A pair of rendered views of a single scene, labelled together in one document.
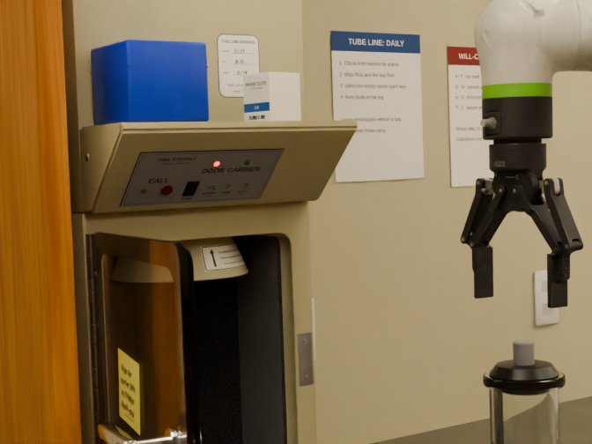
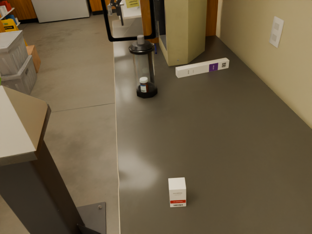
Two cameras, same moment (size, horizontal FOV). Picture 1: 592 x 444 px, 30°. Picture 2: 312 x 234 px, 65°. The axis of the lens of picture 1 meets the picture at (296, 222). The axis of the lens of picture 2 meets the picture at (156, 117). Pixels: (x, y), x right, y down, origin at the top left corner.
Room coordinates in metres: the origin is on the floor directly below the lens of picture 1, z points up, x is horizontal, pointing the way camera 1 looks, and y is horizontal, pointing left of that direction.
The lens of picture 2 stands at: (1.97, -1.16, 1.55)
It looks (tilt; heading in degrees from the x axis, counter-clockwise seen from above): 37 degrees down; 118
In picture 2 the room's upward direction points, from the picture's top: 5 degrees counter-clockwise
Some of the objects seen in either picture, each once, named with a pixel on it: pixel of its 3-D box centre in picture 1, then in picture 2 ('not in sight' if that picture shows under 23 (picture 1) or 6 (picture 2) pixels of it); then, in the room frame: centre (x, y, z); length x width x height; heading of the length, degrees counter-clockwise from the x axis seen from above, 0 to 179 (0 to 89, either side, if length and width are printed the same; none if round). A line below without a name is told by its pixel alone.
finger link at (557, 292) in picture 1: (557, 280); (120, 15); (1.42, -0.33, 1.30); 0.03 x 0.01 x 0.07; 124
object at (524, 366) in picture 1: (523, 366); (141, 43); (1.47, -0.30, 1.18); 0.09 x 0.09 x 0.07
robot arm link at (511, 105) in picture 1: (514, 121); not in sight; (1.47, -0.30, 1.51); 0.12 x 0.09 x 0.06; 124
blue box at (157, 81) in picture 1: (149, 85); not in sight; (1.27, 0.16, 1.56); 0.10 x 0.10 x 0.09; 34
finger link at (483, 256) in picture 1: (483, 272); (156, 10); (1.53, -0.26, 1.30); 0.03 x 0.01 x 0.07; 124
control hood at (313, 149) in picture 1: (224, 165); not in sight; (1.33, 0.08, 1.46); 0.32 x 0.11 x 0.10; 124
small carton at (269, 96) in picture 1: (271, 98); not in sight; (1.37, 0.02, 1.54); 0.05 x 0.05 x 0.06; 42
